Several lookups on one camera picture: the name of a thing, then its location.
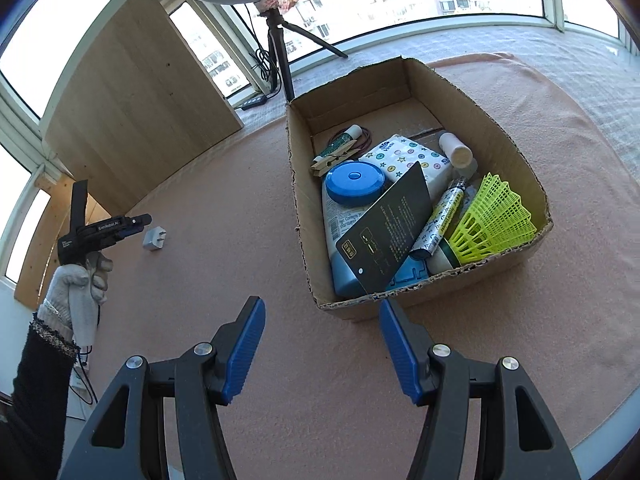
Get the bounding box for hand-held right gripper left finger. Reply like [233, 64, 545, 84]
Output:
[60, 296, 267, 480]

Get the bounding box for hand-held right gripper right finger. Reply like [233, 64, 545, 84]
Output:
[379, 299, 583, 480]

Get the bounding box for white charger plug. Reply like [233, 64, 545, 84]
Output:
[142, 228, 168, 252]

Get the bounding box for blue plastic case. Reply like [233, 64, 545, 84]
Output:
[385, 255, 430, 292]

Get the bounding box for large blue-capped lotion tube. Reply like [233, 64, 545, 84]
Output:
[322, 195, 387, 297]

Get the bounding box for dark grey card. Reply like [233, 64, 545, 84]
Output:
[335, 161, 432, 295]

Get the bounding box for patterned lighter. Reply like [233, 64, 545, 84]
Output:
[410, 177, 470, 261]

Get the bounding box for yellow plastic shuttlecock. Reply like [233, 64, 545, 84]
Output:
[427, 172, 538, 272]

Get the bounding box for blue round lid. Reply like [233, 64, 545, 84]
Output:
[325, 161, 386, 206]

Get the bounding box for patterned tissue packet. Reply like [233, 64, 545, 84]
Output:
[359, 134, 453, 201]

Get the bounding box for wooden clothespin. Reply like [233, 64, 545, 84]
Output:
[310, 146, 359, 177]

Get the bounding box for small white grey-capped tube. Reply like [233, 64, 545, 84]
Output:
[439, 131, 478, 177]

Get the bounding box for dark elastic hair tie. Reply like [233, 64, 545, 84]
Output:
[327, 126, 373, 153]

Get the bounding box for green lip balm tube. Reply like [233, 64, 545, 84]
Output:
[320, 125, 362, 158]

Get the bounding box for brown cardboard box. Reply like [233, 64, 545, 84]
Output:
[285, 56, 554, 322]

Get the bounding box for person's left forearm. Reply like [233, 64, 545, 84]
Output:
[0, 310, 81, 480]

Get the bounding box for person's left hand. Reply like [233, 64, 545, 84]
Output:
[37, 252, 114, 334]

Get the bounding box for light wooden board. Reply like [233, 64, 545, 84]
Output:
[42, 0, 245, 206]

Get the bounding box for black tripod stand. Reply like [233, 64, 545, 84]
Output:
[255, 0, 349, 104]

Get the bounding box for white checked cloth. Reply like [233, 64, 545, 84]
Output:
[240, 25, 640, 161]

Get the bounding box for black ring light cables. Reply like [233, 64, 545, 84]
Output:
[247, 5, 282, 99]

